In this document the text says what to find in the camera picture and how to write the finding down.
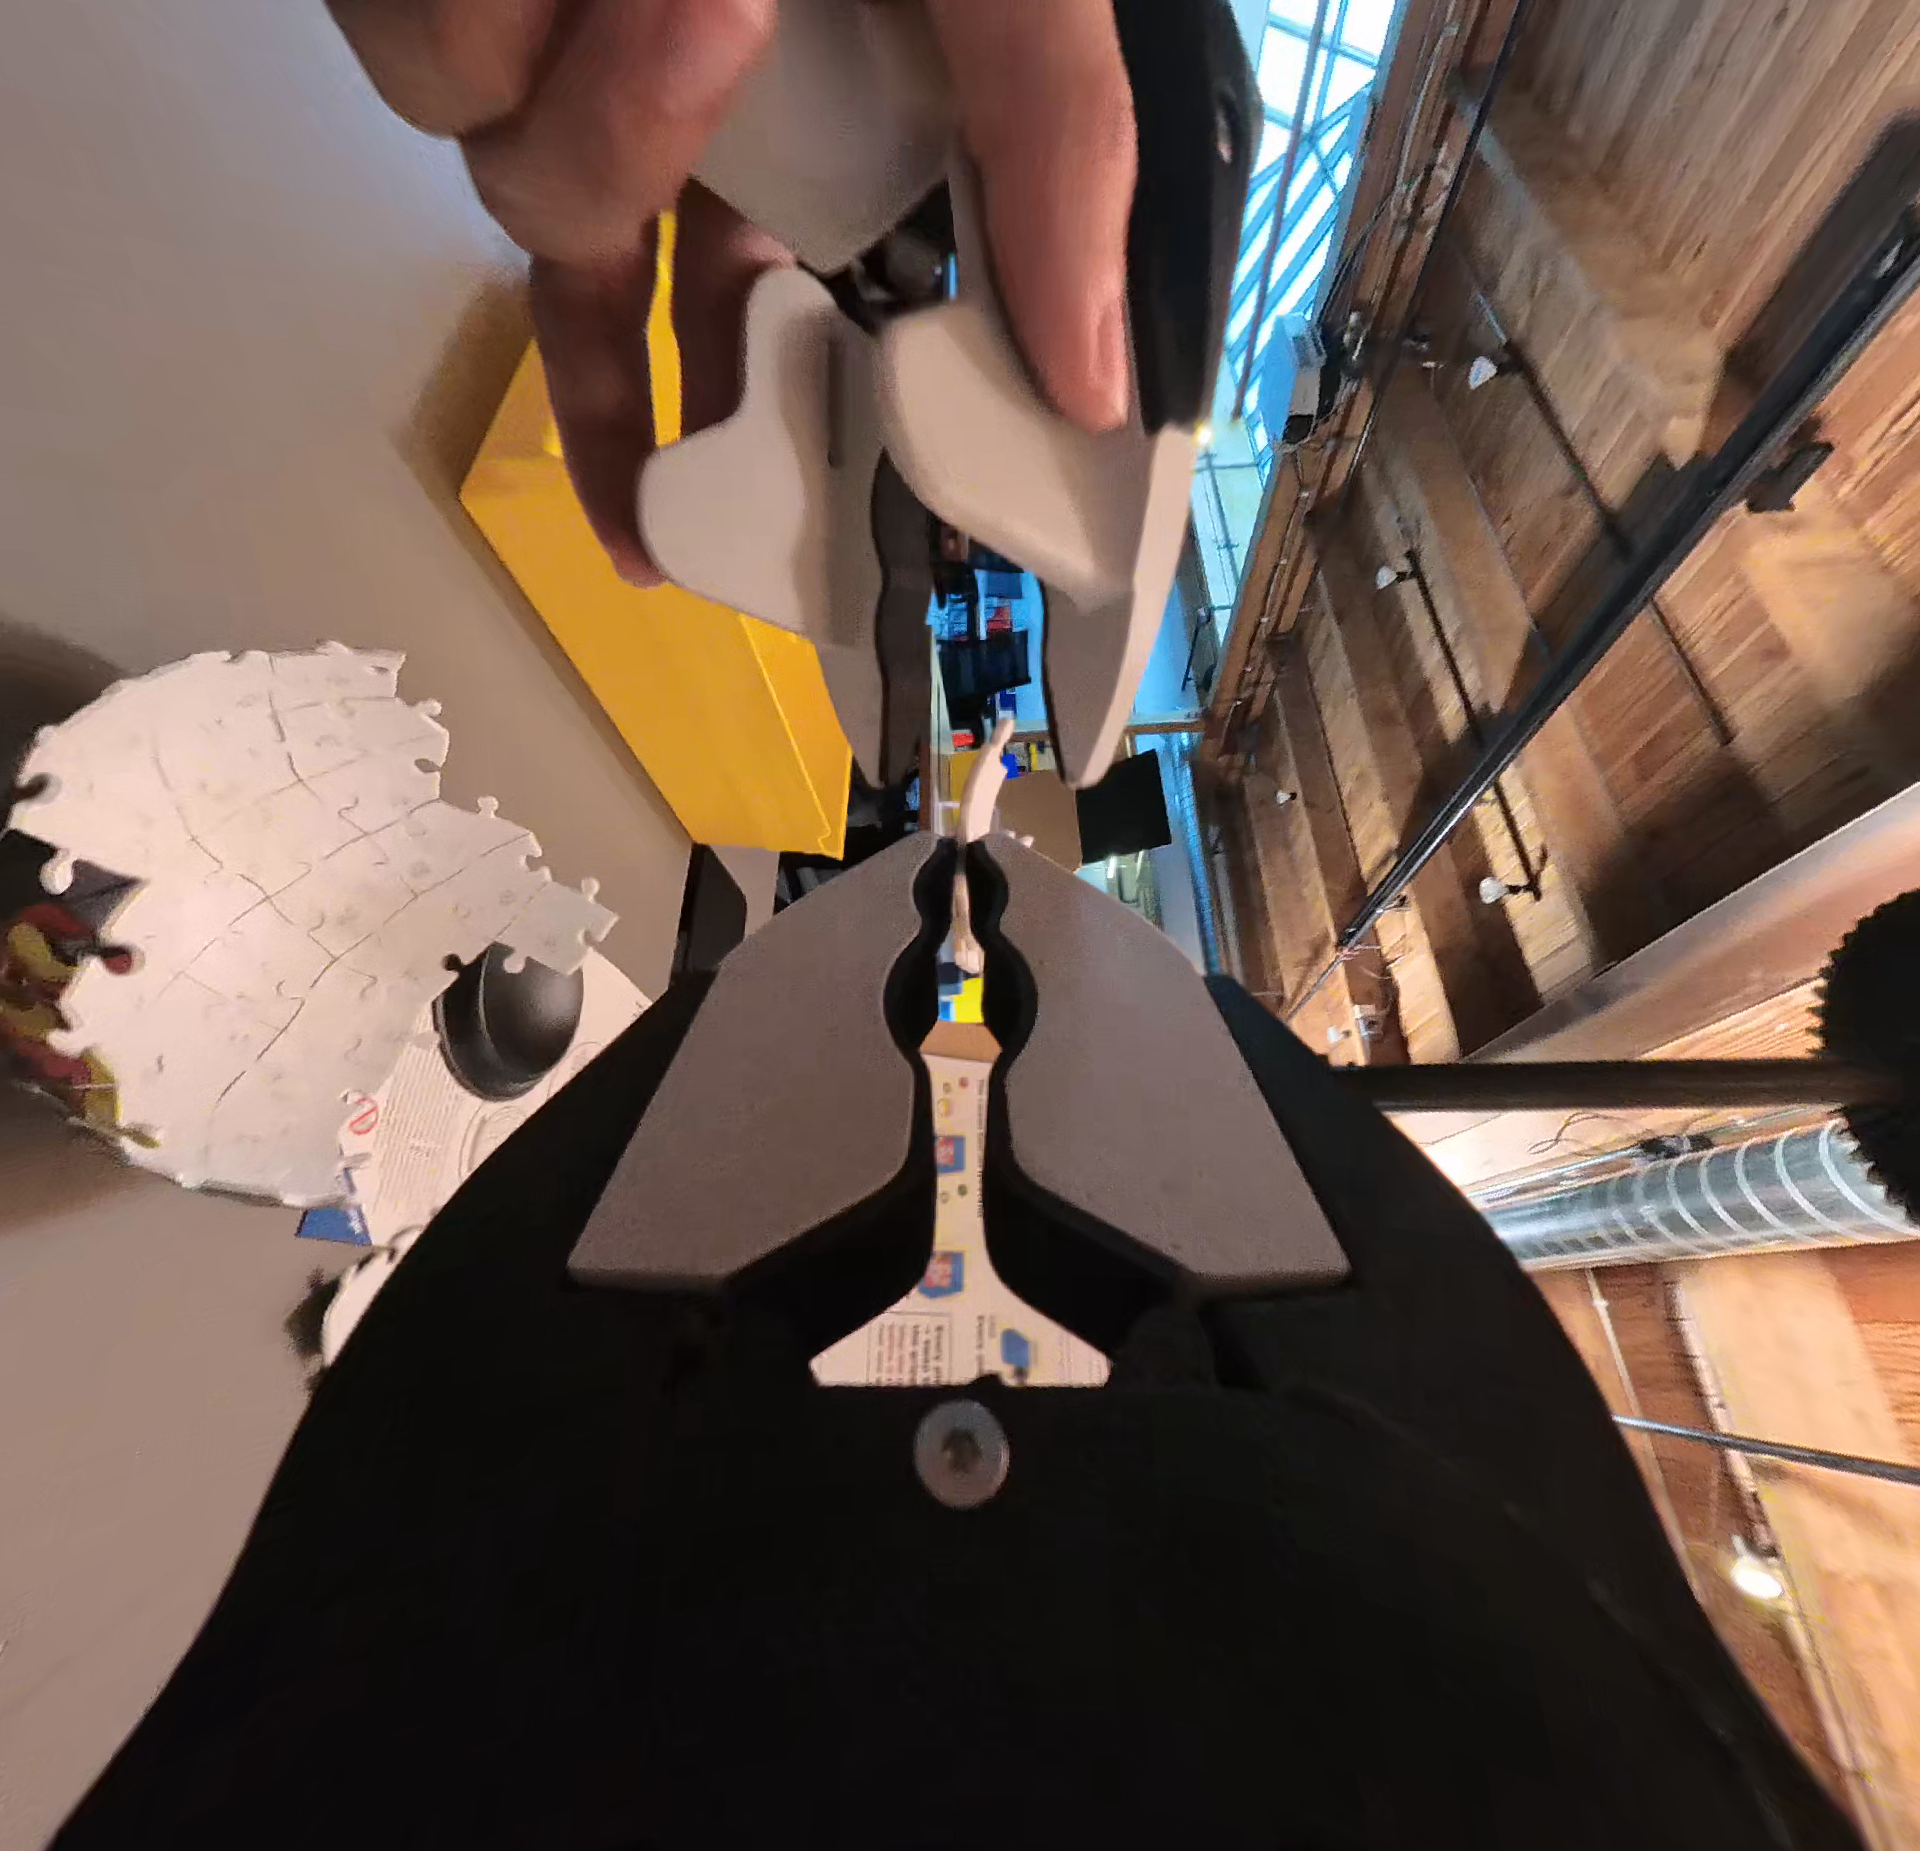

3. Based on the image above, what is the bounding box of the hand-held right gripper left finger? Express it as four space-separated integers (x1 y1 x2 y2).
566 830 945 1298

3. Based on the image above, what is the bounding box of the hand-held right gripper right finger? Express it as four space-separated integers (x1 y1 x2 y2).
968 834 1352 1301

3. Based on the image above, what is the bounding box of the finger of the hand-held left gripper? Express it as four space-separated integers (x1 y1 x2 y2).
638 265 939 794
877 303 1201 790

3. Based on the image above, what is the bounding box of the white puzzle piece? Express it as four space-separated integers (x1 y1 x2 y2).
933 713 1040 982

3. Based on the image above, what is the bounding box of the black round ball stand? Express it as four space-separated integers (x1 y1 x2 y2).
432 942 586 1104

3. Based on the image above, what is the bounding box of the white puzzle instruction leaflet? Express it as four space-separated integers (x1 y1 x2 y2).
301 952 661 1254

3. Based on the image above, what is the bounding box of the person's left hand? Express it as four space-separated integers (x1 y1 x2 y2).
269 0 1141 592

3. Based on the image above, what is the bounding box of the yellow plastic bin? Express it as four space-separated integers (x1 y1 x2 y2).
457 208 853 858

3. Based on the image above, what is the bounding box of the printed task instruction sheet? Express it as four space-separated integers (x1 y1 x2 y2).
809 1041 1116 1391

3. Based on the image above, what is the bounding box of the brown cardboard box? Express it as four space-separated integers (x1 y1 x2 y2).
997 772 1086 875

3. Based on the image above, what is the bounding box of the black rod with knob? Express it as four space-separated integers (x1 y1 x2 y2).
1343 891 1920 1229

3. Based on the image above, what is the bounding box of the black ceiling lighting track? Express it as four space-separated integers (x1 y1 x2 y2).
1331 201 1920 960

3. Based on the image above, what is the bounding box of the silver ventilation duct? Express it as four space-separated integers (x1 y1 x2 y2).
1478 1114 1920 1272

